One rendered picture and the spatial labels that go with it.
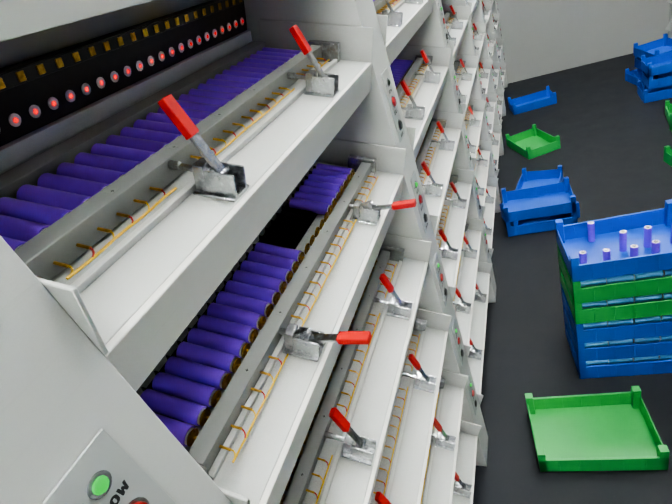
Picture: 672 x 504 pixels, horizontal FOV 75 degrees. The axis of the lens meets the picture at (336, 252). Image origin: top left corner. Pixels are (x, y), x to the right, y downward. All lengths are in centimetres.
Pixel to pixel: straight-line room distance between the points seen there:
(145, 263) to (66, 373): 10
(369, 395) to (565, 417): 95
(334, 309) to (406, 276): 36
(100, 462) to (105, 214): 17
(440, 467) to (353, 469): 46
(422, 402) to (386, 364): 21
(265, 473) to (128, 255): 22
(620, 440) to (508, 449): 29
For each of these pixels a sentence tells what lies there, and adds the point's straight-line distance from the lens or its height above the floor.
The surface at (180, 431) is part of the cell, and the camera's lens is 44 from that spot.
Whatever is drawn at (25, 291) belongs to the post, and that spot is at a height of 121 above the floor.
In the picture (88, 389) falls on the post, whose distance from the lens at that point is 28.
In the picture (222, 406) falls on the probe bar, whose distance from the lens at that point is 44.
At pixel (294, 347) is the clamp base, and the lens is 49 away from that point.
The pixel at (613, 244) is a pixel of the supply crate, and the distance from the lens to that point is 149.
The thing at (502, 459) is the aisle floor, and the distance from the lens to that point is 149.
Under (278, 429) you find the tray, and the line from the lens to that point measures 45.
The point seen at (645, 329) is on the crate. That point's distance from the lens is 153.
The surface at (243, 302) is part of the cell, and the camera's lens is 53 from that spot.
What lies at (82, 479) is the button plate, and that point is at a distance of 29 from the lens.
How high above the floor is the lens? 128
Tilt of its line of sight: 30 degrees down
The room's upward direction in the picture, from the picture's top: 22 degrees counter-clockwise
